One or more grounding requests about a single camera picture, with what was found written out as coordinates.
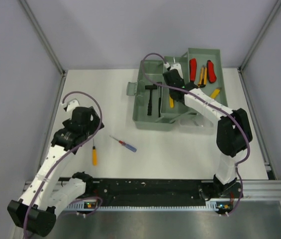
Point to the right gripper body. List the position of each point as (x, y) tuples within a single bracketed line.
[(171, 91)]

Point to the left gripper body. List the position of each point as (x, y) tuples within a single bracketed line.
[(66, 123)]

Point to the black rubber mallet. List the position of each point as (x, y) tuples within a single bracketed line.
[(151, 88)]

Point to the yellow black screwdriver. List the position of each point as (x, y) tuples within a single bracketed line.
[(171, 103)]

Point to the red black pliers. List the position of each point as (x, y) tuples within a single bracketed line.
[(192, 69)]

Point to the yellow handle screwdriver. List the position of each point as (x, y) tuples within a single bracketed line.
[(94, 155)]

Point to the orange utility knife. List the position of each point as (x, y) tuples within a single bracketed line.
[(202, 78)]

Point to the green plastic toolbox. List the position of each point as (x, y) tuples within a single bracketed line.
[(151, 73)]

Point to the yellow utility knife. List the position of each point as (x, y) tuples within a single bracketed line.
[(215, 93)]

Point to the steel claw hammer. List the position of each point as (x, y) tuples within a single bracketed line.
[(159, 101)]

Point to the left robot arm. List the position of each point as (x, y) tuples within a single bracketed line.
[(38, 208)]

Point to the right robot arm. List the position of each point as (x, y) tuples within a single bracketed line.
[(233, 132)]

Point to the blue red screwdriver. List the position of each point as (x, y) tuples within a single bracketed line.
[(124, 144)]

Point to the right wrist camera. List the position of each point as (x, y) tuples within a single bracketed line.
[(176, 66)]

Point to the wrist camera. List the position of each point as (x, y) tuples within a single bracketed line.
[(70, 105), (176, 66)]

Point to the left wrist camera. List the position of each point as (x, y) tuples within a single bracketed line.
[(70, 105)]

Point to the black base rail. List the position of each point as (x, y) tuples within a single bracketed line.
[(156, 192)]

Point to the left aluminium frame post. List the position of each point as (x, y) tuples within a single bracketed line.
[(41, 36)]

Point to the aluminium frame post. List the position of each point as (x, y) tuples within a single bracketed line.
[(41, 36), (260, 36)]

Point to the right aluminium frame post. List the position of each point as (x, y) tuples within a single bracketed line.
[(260, 36)]

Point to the grey cable duct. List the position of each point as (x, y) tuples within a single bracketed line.
[(209, 206)]

